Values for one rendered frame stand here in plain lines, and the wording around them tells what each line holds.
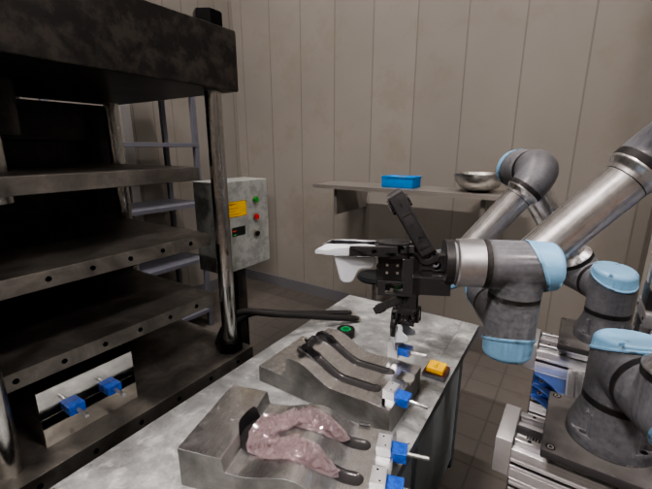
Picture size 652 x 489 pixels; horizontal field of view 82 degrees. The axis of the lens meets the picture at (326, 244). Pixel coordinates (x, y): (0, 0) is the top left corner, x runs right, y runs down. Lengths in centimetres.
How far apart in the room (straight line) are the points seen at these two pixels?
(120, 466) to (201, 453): 28
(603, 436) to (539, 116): 256
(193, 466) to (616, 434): 90
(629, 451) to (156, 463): 107
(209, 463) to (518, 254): 82
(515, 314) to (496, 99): 275
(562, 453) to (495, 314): 38
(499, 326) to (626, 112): 268
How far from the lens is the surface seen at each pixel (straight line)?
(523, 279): 61
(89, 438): 142
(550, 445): 95
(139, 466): 124
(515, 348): 66
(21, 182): 125
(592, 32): 328
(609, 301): 136
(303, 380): 130
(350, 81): 377
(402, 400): 120
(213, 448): 106
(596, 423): 95
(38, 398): 136
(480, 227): 115
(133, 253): 136
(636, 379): 82
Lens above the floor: 161
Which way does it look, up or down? 14 degrees down
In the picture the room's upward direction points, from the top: straight up
